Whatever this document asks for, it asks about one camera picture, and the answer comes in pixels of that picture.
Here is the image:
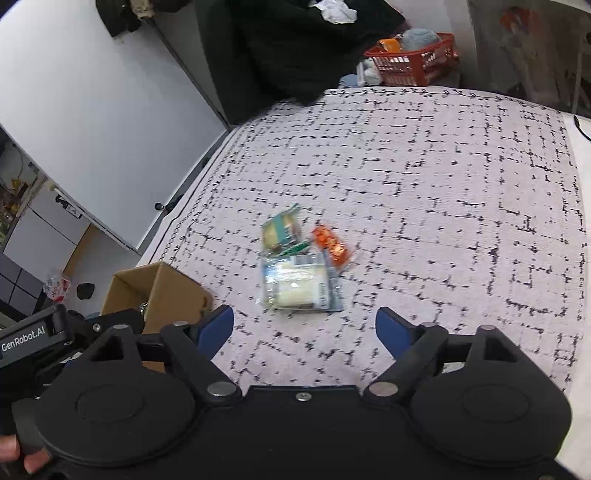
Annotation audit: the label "slim green snack packet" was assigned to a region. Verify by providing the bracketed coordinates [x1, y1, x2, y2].
[277, 240, 315, 257]

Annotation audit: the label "white cloth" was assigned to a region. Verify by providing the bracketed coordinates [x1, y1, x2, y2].
[307, 0, 358, 24]

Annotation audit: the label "blue-grey knit item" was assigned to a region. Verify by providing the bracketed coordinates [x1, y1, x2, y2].
[399, 28, 441, 51]

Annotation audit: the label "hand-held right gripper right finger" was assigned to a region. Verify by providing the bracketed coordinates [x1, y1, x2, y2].
[362, 305, 546, 398]

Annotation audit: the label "cardboard box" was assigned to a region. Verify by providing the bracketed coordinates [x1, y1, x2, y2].
[99, 261, 213, 374]

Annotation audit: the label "teal cracker packet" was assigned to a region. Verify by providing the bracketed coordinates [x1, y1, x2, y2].
[261, 205, 305, 254]

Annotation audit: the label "dark hanging jacket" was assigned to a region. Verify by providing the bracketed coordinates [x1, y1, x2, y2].
[95, 0, 158, 38]

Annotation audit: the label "white black patterned blanket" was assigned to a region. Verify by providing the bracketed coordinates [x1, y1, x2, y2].
[139, 85, 583, 393]

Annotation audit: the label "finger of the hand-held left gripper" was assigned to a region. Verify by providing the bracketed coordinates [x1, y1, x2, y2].
[85, 308, 145, 334]

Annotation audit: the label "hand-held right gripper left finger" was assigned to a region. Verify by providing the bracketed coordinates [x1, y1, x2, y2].
[81, 305, 243, 400]

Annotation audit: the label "orange snack packet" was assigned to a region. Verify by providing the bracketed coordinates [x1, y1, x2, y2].
[311, 225, 355, 271]

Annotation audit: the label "clear plastic bottles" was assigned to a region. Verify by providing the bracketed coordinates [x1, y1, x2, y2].
[339, 62, 382, 88]

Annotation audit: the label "red white packet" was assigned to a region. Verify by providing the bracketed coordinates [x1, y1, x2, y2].
[44, 273, 72, 303]

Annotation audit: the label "clear white cracker packet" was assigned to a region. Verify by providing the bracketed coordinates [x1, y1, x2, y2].
[256, 251, 345, 315]

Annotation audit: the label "black clothes pile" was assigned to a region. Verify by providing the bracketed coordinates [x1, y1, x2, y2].
[196, 0, 407, 125]

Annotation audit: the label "orange plastic basket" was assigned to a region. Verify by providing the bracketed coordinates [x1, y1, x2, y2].
[364, 32, 460, 88]

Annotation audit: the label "person's left hand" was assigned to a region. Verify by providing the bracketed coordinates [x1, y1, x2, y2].
[0, 434, 51, 476]

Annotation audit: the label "grey door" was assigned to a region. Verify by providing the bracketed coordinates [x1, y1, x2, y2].
[157, 0, 241, 130]

